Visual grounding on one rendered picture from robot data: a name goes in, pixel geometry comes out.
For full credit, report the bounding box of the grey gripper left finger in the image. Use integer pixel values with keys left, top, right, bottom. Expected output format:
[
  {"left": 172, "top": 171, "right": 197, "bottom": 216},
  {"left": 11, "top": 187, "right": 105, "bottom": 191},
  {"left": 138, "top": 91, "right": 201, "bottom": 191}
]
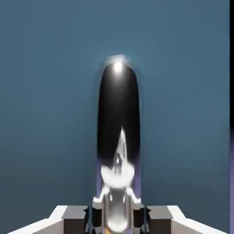
[{"left": 7, "top": 205, "right": 89, "bottom": 234}]

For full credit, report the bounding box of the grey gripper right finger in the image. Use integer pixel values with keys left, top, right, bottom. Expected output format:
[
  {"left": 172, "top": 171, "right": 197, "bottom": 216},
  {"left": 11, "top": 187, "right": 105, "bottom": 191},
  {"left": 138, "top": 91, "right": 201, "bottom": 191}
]
[{"left": 146, "top": 205, "right": 227, "bottom": 234}]

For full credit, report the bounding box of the shiny curved metal handle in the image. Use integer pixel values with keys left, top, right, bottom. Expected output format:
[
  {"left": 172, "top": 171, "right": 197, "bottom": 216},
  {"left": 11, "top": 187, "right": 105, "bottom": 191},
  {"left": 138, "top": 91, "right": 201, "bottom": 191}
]
[{"left": 84, "top": 54, "right": 151, "bottom": 234}]

